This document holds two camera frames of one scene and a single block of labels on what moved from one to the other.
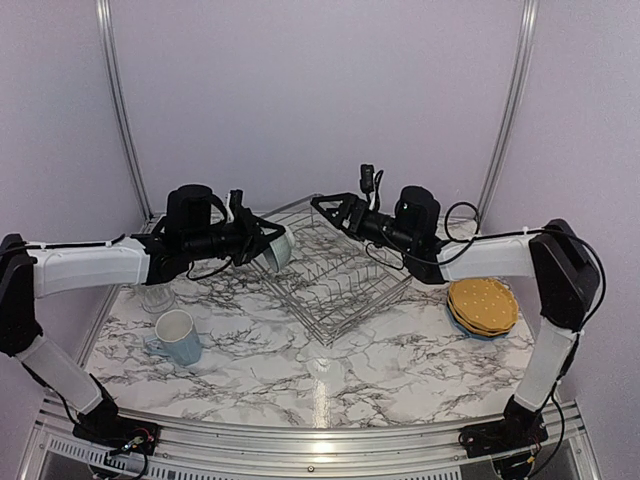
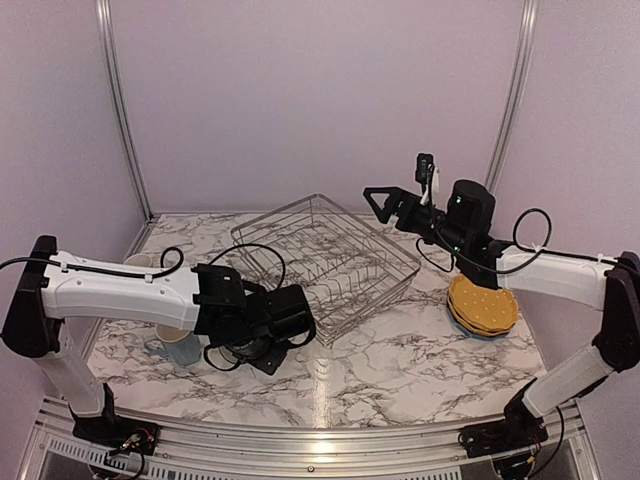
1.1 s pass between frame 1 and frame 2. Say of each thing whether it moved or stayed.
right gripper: moved
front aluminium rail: stayed
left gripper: moved
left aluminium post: stayed
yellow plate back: stayed
